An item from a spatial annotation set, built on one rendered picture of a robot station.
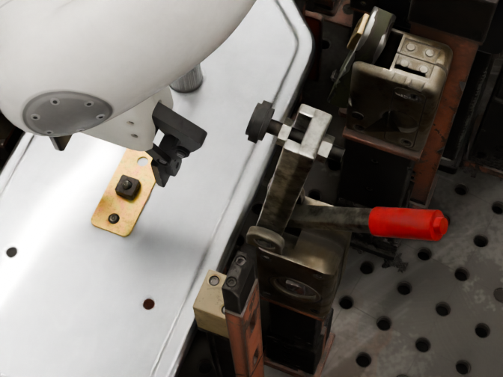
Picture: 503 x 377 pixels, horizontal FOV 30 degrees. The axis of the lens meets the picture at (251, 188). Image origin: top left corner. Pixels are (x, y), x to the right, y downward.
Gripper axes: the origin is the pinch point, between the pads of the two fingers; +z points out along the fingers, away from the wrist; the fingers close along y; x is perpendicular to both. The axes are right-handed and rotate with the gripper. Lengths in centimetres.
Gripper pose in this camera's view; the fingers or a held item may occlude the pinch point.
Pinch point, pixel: (115, 148)
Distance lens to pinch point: 76.7
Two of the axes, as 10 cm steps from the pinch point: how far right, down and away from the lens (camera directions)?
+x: -3.7, 8.5, -3.8
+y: -9.3, -3.2, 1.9
